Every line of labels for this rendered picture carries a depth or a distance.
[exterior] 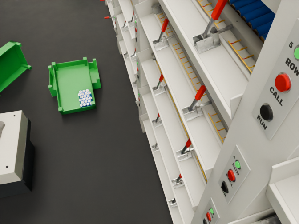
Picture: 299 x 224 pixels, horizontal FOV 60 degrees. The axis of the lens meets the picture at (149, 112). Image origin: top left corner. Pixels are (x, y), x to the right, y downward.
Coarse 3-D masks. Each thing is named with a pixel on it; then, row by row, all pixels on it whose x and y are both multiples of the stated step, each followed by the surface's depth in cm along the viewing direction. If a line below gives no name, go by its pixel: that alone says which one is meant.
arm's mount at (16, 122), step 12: (0, 120) 112; (12, 120) 112; (24, 120) 117; (12, 132) 108; (24, 132) 115; (0, 144) 104; (12, 144) 104; (24, 144) 112; (0, 156) 101; (12, 156) 101; (0, 168) 98; (12, 168) 98; (0, 180) 99; (12, 180) 101
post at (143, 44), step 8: (136, 0) 87; (144, 0) 84; (144, 32) 93; (144, 40) 96; (136, 48) 107; (144, 48) 98; (136, 56) 111; (144, 80) 111; (144, 104) 123; (144, 112) 128; (144, 128) 138
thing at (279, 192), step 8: (288, 160) 26; (296, 160) 26; (272, 168) 26; (280, 168) 27; (288, 168) 27; (296, 168) 28; (272, 176) 28; (280, 176) 29; (288, 176) 29; (296, 176) 30; (272, 184) 30; (280, 184) 30; (288, 184) 29; (296, 184) 29; (272, 192) 30; (280, 192) 29; (288, 192) 29; (296, 192) 29; (272, 200) 31; (280, 200) 29; (288, 200) 29; (296, 200) 28; (280, 208) 29; (288, 208) 28; (296, 208) 28; (280, 216) 31; (288, 216) 28; (296, 216) 28
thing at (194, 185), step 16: (144, 64) 102; (160, 96) 90; (160, 112) 86; (176, 128) 81; (176, 144) 78; (176, 160) 75; (192, 160) 74; (192, 176) 71; (192, 192) 69; (192, 208) 63
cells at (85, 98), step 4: (80, 92) 147; (84, 92) 147; (88, 92) 147; (80, 96) 146; (84, 96) 146; (88, 96) 147; (80, 100) 146; (84, 100) 146; (88, 100) 146; (92, 100) 150; (80, 104) 145; (84, 104) 145; (88, 104) 145
